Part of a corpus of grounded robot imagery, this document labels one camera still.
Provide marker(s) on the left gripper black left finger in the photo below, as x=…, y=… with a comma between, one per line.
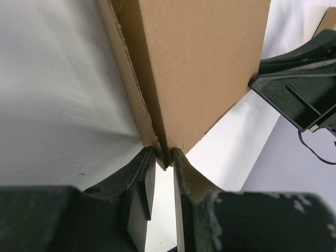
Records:
x=112, y=215

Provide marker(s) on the cardboard box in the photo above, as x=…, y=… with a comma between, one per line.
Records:
x=328, y=21
x=184, y=64

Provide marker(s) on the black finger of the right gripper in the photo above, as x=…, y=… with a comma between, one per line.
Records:
x=300, y=84

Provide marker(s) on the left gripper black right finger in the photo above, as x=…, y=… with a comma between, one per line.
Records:
x=211, y=219

